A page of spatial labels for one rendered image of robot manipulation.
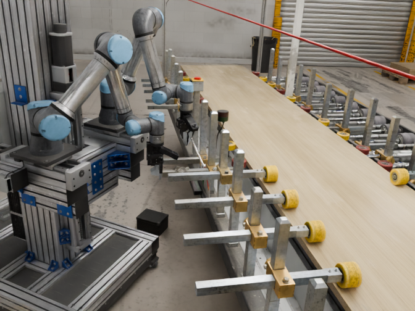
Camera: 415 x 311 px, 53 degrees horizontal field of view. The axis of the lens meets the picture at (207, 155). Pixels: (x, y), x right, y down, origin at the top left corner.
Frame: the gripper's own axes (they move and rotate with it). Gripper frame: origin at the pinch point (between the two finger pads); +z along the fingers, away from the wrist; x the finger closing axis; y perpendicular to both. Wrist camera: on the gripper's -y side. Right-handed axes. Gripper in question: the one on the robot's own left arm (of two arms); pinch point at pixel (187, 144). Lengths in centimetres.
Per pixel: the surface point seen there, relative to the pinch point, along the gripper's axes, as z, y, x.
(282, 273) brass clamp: -6, -120, 32
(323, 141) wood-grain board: 1, -29, -80
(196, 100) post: -17.1, 24.2, -19.6
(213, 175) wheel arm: -4, -49, 13
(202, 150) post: 6.2, -0.3, -10.7
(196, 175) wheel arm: -4, -46, 20
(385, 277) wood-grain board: 1, -132, -4
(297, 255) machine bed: 12, -99, 4
